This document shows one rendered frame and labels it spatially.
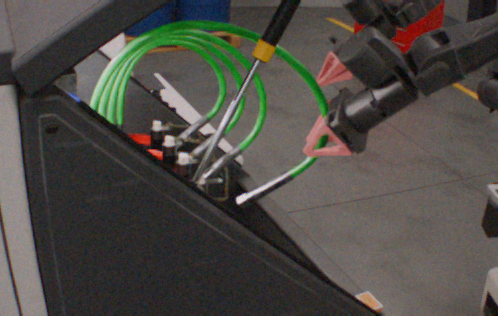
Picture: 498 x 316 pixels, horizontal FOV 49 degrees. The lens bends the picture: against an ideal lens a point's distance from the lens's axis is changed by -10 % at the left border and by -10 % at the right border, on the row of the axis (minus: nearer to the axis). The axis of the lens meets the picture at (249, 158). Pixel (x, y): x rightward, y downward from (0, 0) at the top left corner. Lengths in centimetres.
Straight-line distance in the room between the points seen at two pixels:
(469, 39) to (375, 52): 14
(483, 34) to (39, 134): 59
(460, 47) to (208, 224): 42
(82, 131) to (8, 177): 9
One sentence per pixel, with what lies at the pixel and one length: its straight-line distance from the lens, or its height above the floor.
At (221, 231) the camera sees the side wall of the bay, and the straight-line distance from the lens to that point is 66.
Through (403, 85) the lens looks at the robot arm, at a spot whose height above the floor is 138.
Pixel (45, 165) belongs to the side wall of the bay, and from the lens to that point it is 56.
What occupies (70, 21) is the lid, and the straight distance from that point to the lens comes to 51.
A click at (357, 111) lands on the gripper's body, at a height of 133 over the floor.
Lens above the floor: 163
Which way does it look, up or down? 26 degrees down
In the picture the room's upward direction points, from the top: 4 degrees clockwise
